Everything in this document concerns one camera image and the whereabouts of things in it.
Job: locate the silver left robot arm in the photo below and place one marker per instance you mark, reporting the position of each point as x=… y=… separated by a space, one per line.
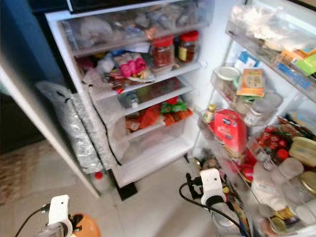
x=53 y=232

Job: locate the red snack bag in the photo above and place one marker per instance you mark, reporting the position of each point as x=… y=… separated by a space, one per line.
x=149 y=117

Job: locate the orange yellow box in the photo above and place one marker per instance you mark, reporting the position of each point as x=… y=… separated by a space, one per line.
x=251 y=82

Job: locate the red carton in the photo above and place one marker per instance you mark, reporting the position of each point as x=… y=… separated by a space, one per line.
x=229 y=133

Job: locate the beige lid glass jar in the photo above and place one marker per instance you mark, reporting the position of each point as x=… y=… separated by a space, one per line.
x=227 y=74

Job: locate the pink snack pack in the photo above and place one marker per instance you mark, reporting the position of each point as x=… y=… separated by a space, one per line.
x=131 y=65

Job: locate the dark blue fridge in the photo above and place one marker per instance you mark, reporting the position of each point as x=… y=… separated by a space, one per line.
x=206 y=74

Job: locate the clear vegetable drawer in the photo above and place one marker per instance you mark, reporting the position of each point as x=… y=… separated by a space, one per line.
x=158 y=136

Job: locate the white plastic bag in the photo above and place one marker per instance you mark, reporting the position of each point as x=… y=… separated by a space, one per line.
x=261 y=27

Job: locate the white translucent jar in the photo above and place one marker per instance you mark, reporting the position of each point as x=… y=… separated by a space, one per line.
x=261 y=108

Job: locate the clear chiller drawer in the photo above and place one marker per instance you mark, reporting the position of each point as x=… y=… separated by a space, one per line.
x=128 y=24

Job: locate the small bottle yellow cap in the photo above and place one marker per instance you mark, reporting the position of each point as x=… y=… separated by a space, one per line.
x=210 y=114

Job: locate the red lid jar yellow label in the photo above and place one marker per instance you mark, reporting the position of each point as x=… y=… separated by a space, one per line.
x=188 y=48

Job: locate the fridge door with shelves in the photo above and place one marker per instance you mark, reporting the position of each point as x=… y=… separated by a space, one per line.
x=303 y=101

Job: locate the clear bottle white cap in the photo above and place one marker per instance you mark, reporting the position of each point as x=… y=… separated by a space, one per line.
x=132 y=100

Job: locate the red cap bottle pack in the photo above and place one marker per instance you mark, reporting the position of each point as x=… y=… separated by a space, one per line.
x=271 y=140

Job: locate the red lid jar dark contents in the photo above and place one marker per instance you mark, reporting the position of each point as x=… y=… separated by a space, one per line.
x=163 y=53

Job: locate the patterned brown rug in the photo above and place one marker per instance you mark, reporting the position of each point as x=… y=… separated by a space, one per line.
x=24 y=173

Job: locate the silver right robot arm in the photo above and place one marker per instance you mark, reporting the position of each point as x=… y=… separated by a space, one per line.
x=219 y=210

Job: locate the green snack pack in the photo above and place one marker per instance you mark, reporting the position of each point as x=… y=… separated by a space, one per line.
x=173 y=105

